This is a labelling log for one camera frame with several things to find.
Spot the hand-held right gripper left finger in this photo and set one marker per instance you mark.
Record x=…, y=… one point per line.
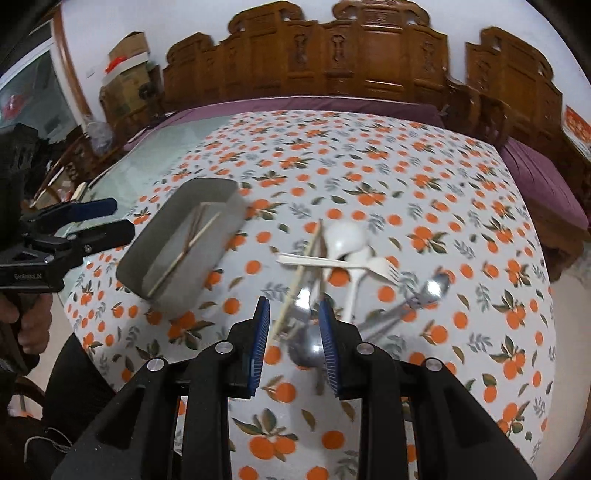
x=261, y=344

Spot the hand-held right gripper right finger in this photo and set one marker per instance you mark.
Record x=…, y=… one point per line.
x=330, y=350

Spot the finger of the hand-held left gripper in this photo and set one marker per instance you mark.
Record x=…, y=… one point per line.
x=106, y=235
x=99, y=206

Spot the metal tray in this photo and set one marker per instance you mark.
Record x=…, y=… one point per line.
x=154, y=264

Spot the brown wooden chopstick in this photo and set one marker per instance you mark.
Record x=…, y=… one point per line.
x=295, y=290

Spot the light wooden chopstick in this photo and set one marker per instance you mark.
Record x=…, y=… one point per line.
x=184, y=254
x=196, y=228

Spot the white plastic fork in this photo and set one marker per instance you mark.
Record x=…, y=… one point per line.
x=323, y=262

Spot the white ladle spoon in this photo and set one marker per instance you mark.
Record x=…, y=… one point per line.
x=344, y=237

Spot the person's left hand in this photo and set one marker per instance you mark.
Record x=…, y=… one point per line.
x=39, y=323

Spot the large metal spoon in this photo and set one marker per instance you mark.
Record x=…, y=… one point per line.
x=307, y=348

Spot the white black device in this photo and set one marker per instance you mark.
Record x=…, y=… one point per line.
x=82, y=188

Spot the wooden side chair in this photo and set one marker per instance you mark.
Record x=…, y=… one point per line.
x=74, y=161

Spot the white plastic spoon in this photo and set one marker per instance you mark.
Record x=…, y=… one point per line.
x=353, y=295

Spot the clear plastic bag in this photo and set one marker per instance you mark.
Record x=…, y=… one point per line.
x=97, y=136

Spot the large cardboard box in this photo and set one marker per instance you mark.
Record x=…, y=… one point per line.
x=124, y=97

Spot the slim metal spoon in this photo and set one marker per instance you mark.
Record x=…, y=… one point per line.
x=436, y=287

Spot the glass sliding door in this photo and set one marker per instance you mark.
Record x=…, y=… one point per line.
x=41, y=92

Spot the small brown cardboard box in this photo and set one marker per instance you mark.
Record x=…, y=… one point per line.
x=131, y=46

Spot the short purple seat cushion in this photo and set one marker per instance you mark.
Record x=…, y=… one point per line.
x=540, y=184

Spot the wooden dining chair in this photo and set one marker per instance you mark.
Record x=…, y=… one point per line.
x=485, y=120

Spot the carved wooden sofa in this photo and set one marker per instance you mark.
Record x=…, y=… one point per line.
x=369, y=55

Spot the carved wooden armchair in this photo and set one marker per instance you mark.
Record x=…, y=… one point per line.
x=508, y=74

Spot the red wall poster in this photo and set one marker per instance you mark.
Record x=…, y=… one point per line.
x=577, y=127

